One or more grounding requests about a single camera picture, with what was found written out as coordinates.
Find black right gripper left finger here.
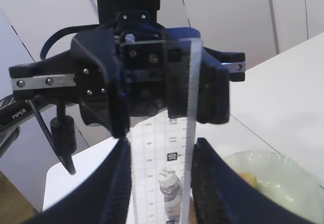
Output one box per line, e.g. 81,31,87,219
27,139,132,223

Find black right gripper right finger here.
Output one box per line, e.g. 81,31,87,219
191,137,310,223

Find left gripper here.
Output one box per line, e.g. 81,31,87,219
9,11,246,138

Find clear plastic ruler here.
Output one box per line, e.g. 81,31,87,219
127,40,202,223

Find brown Nescafe coffee bottle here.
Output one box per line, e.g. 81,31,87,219
157,167,182,223

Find sugared bread bun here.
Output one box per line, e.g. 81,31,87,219
238,172,258,189

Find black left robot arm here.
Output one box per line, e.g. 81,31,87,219
1,0,200,158

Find green wavy glass plate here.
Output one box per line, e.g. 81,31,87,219
223,150,323,223

